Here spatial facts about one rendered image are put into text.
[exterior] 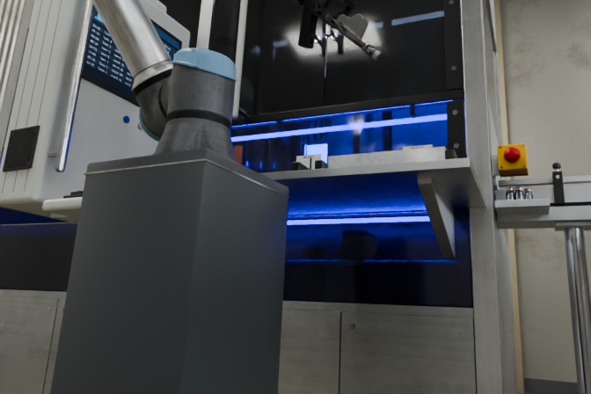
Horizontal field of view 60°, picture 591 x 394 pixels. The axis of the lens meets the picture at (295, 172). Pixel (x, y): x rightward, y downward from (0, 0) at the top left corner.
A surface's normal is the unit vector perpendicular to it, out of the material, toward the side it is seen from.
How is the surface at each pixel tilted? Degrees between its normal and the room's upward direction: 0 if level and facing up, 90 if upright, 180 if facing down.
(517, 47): 90
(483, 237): 90
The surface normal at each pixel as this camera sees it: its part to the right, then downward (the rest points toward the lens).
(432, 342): -0.41, -0.26
